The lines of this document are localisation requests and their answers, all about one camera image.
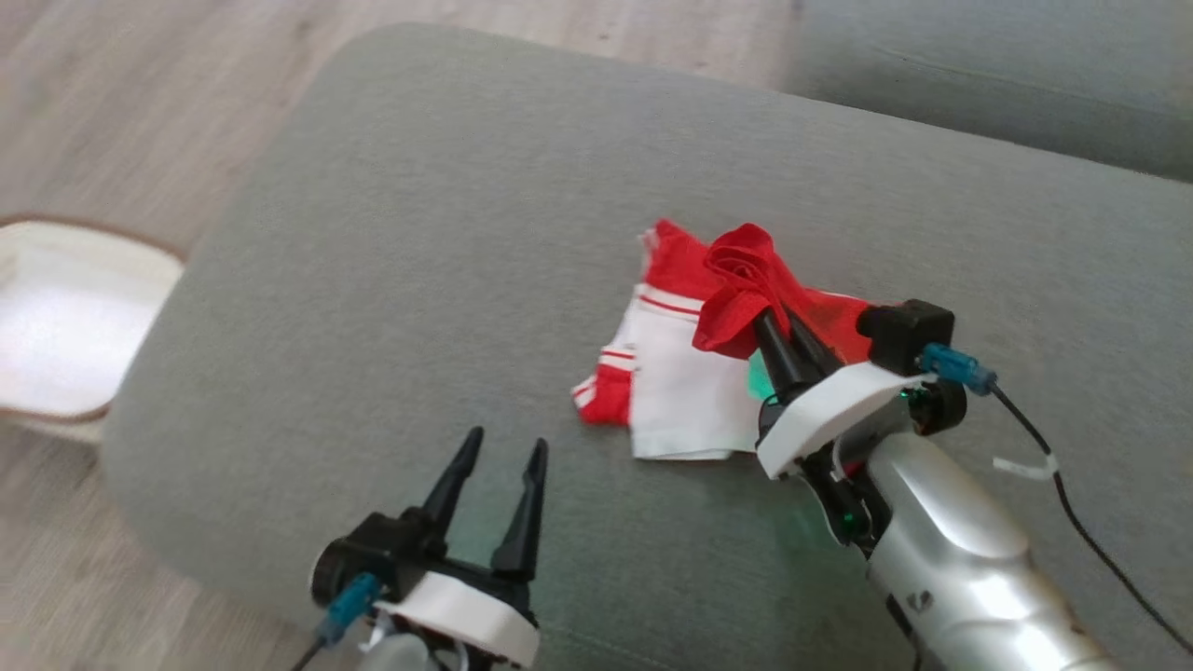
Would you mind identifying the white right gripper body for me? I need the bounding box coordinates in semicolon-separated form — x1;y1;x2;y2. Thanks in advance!
755;363;933;481

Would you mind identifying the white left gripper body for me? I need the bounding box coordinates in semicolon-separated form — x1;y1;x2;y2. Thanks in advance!
373;531;540;667

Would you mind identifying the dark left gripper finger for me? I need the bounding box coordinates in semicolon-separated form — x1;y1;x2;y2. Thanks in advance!
491;438;549;582
421;426;486;540

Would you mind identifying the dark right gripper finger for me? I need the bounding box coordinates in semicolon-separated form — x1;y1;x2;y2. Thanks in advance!
788;306;844;378
751;308;812;400

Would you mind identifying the red shirt with white stripes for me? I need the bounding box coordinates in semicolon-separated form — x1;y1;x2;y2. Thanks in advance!
570;219;882;461

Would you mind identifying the grey sofa seat cushion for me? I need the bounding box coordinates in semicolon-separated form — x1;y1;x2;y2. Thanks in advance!
783;0;1193;184

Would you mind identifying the white laundry basket brown rim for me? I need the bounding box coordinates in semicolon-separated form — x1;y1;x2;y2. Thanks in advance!
0;214;186;445

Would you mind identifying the black right cable blue plug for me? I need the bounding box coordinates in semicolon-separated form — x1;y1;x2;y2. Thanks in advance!
918;342;1193;655

